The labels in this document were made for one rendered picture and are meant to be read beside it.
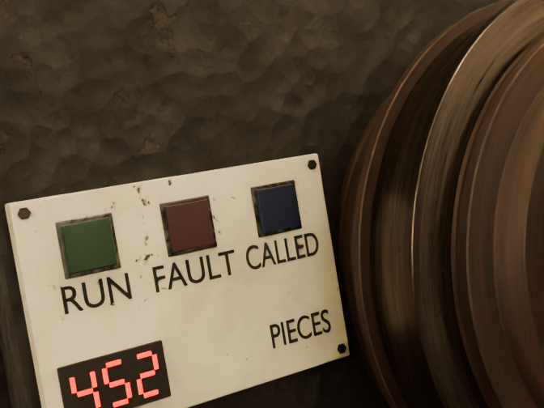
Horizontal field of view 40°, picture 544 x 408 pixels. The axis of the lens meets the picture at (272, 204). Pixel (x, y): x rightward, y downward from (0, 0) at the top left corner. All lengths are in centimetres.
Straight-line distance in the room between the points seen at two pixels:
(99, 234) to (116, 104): 11
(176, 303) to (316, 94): 23
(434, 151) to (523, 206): 7
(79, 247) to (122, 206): 5
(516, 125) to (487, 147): 3
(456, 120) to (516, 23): 10
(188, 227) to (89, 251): 8
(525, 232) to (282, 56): 26
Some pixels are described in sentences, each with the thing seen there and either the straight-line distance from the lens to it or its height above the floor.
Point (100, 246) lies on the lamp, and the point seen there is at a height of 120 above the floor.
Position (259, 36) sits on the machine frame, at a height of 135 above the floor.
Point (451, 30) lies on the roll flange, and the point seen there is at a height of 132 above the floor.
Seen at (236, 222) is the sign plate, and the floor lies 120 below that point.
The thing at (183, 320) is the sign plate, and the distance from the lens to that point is 59.
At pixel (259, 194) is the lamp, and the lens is 61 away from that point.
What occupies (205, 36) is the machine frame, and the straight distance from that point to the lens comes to 64.
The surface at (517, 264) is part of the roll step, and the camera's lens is 56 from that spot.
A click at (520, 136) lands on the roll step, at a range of 58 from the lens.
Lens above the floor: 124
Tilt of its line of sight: 3 degrees down
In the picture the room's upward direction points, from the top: 9 degrees counter-clockwise
